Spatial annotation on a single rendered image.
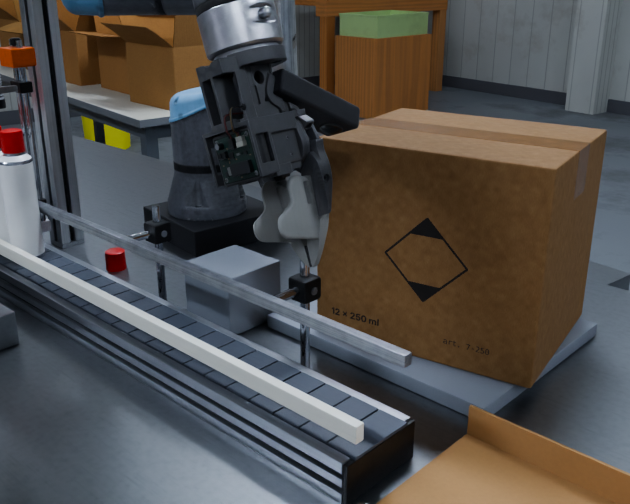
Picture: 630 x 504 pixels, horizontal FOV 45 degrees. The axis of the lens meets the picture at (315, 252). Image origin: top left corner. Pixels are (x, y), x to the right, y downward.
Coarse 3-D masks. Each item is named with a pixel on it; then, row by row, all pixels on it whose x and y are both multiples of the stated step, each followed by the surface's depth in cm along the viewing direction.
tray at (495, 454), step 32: (480, 416) 82; (448, 448) 82; (480, 448) 82; (512, 448) 80; (544, 448) 78; (416, 480) 77; (448, 480) 77; (480, 480) 77; (512, 480) 77; (544, 480) 77; (576, 480) 76; (608, 480) 73
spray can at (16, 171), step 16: (16, 128) 117; (16, 144) 115; (0, 160) 115; (16, 160) 115; (32, 160) 118; (0, 176) 116; (16, 176) 116; (32, 176) 118; (16, 192) 116; (32, 192) 118; (16, 208) 117; (32, 208) 118; (16, 224) 118; (32, 224) 119; (16, 240) 119; (32, 240) 120
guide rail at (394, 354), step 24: (72, 216) 115; (120, 240) 107; (168, 264) 100; (192, 264) 97; (240, 288) 90; (288, 312) 85; (312, 312) 84; (336, 336) 81; (360, 336) 78; (408, 360) 75
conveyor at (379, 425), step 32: (0, 256) 122; (128, 288) 110; (192, 320) 101; (160, 352) 93; (256, 352) 92; (224, 384) 85; (288, 384) 85; (320, 384) 85; (288, 416) 79; (352, 416) 79; (384, 416) 79; (352, 448) 74
